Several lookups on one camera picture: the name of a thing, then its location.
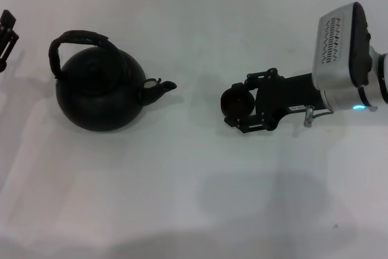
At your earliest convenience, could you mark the small dark teacup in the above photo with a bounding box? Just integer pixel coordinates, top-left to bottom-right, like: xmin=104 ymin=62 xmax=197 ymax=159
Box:
xmin=220 ymin=87 xmax=256 ymax=118

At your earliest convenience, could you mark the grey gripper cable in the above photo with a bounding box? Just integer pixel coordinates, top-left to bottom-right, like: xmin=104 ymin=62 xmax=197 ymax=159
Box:
xmin=303 ymin=104 xmax=334 ymax=128

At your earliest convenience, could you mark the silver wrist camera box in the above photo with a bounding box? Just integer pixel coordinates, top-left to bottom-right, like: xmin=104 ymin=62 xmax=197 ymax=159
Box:
xmin=312 ymin=2 xmax=374 ymax=90

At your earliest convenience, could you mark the black round teapot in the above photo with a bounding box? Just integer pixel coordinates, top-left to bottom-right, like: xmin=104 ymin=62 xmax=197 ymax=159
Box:
xmin=47 ymin=29 xmax=178 ymax=132

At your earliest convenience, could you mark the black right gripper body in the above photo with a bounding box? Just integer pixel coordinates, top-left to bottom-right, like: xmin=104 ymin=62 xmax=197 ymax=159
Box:
xmin=254 ymin=72 xmax=327 ymax=129

